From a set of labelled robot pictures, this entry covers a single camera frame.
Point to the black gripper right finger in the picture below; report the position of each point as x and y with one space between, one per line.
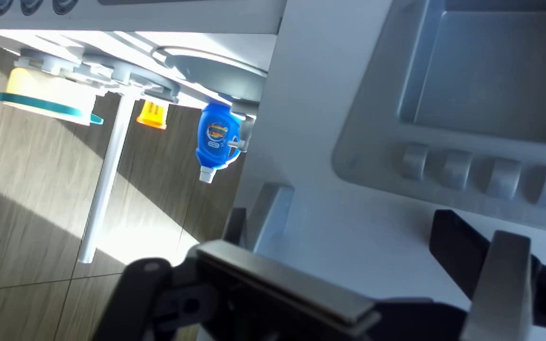
501 277

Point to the white pole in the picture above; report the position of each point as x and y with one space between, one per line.
101 198

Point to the toy pot with teal lid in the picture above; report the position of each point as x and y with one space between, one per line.
51 97

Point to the white toy kitchen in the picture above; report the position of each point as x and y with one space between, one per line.
150 35

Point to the yellow cup on counter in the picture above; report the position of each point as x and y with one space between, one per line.
154 116

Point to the blue soap bottle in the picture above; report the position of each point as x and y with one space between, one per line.
218 133

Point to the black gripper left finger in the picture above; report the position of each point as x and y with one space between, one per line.
233 295

